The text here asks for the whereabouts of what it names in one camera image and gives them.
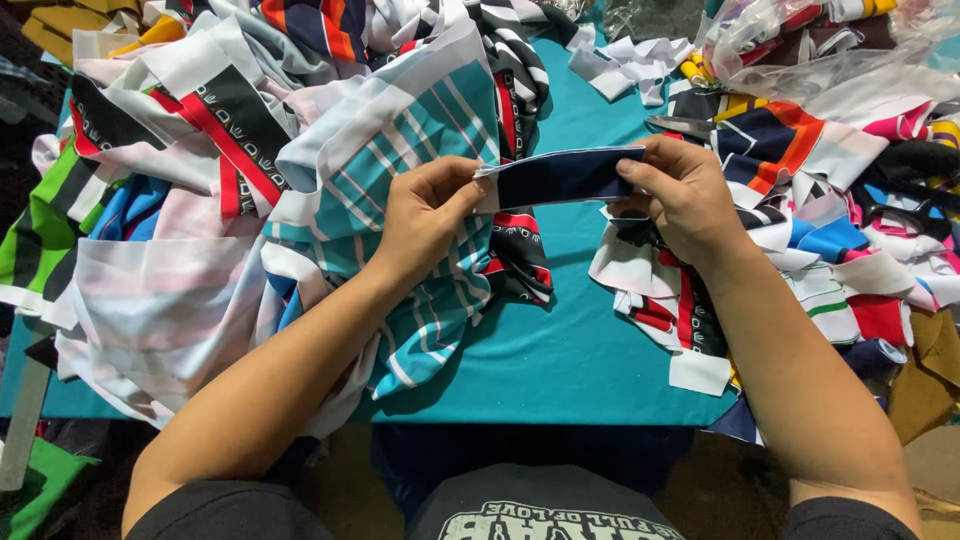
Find large heap of printed fabric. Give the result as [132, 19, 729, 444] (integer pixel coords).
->
[0, 0, 558, 441]

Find navy blue fabric strip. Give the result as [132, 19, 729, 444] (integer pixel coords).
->
[474, 145, 647, 216]

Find silver scissors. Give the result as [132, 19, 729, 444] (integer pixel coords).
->
[645, 114, 723, 144]

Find white fabric scraps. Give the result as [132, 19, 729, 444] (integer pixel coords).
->
[567, 33, 696, 108]

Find person's right hand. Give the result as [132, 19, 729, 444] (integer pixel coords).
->
[607, 135, 756, 276]

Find black handled scissors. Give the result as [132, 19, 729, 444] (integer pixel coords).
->
[853, 183, 955, 243]

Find clear plastic bag of scraps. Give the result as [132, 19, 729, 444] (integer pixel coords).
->
[696, 0, 960, 108]

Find brown fabric piece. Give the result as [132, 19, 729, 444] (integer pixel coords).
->
[887, 307, 960, 447]

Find heap of small fabric offcuts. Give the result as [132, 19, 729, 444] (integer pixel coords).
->
[588, 75, 960, 445]

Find black printed t-shirt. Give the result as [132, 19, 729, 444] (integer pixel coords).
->
[126, 462, 924, 540]

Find teal table cloth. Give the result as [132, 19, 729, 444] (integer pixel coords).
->
[0, 22, 742, 429]

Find person's left hand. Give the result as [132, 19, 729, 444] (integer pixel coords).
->
[372, 155, 494, 283]

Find white flat bar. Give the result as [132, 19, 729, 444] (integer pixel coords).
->
[0, 358, 55, 493]

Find green fabric piece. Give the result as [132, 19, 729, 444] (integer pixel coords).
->
[0, 437, 100, 540]

